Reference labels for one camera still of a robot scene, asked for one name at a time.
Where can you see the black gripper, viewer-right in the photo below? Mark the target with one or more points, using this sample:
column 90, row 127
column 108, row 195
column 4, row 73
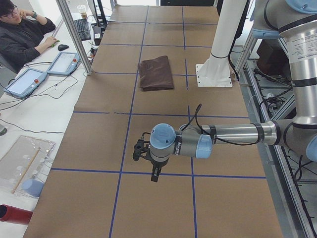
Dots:
column 157, row 164

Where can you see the dark brown t-shirt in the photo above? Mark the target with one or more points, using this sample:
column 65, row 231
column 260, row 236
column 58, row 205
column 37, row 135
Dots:
column 155, row 74

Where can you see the light blue cup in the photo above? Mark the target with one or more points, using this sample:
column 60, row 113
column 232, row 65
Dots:
column 33, row 187

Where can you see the clear plastic tray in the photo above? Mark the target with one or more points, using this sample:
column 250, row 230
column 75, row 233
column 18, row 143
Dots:
column 13, row 163

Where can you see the wooden stick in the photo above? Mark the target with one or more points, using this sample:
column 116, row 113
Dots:
column 25, row 171

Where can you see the teach pendant tablet far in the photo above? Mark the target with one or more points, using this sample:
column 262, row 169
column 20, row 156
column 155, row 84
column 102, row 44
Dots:
column 64, row 64

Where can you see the teach pendant tablet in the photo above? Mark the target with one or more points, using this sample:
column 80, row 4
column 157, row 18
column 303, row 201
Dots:
column 64, row 64
column 26, row 83

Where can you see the black power adapter box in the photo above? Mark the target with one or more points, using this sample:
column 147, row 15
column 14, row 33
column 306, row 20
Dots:
column 97, row 35

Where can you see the red cylinder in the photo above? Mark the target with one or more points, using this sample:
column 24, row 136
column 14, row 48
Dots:
column 14, row 215

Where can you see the black computer mouse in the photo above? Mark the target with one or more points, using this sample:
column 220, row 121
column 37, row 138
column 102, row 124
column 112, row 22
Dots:
column 62, row 47

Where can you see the teach pendant tablet near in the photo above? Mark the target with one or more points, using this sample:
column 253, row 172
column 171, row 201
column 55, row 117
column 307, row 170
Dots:
column 26, row 83

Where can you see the black keyboard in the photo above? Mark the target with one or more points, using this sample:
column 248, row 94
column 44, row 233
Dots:
column 82, row 28

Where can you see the paper coffee cup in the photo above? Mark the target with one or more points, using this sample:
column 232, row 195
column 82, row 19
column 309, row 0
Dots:
column 82, row 10

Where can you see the seated person in black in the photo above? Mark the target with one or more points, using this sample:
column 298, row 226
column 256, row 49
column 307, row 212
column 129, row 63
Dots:
column 21, row 35

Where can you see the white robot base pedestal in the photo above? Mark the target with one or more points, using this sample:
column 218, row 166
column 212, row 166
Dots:
column 215, row 72

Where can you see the aluminium frame post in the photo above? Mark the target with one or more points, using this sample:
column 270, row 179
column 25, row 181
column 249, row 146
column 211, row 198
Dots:
column 68, row 19

